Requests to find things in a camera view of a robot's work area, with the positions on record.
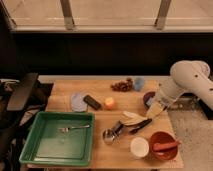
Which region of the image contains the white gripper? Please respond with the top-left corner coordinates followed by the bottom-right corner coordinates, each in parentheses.
top-left (146, 88), bottom-right (175, 118)

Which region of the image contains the light blue cup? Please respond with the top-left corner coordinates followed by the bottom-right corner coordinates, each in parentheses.
top-left (134, 77), bottom-right (145, 91)

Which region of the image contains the white cup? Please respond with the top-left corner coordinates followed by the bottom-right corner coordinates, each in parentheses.
top-left (130, 137), bottom-right (149, 159)

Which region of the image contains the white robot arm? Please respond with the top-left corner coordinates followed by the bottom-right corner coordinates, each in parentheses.
top-left (146, 60), bottom-right (213, 118)

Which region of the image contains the green plastic tray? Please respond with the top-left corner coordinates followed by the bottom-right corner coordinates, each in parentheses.
top-left (19, 112), bottom-right (95, 167)

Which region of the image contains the blue sponge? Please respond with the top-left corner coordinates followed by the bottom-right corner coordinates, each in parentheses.
top-left (146, 97), bottom-right (153, 107)

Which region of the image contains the dark purple bowl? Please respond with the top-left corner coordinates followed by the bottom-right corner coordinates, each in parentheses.
top-left (143, 91), bottom-right (155, 109)

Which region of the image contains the red bowl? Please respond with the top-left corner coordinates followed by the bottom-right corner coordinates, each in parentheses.
top-left (149, 131), bottom-right (180, 161)

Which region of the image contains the bunch of brown grapes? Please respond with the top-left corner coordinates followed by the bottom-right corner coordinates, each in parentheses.
top-left (111, 78), bottom-right (133, 92)

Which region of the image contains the cream banana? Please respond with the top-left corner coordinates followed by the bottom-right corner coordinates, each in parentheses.
top-left (121, 111), bottom-right (146, 126)

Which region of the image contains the orange carrot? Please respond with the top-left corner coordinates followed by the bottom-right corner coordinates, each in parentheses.
top-left (153, 141), bottom-right (180, 152)

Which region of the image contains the orange fruit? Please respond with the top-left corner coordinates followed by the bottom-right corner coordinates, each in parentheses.
top-left (104, 97), bottom-right (116, 110)

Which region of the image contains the metal ice cream scoop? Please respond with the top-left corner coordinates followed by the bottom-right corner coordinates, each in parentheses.
top-left (102, 121), bottom-right (124, 144)

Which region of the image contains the black rectangular block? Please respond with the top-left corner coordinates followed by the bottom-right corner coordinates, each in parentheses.
top-left (83, 95), bottom-right (102, 110)

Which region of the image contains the silver fork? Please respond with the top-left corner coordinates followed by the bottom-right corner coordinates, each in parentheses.
top-left (58, 125), bottom-right (90, 133)

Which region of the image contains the black chair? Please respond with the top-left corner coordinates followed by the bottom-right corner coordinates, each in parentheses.
top-left (0, 73), bottom-right (48, 171)

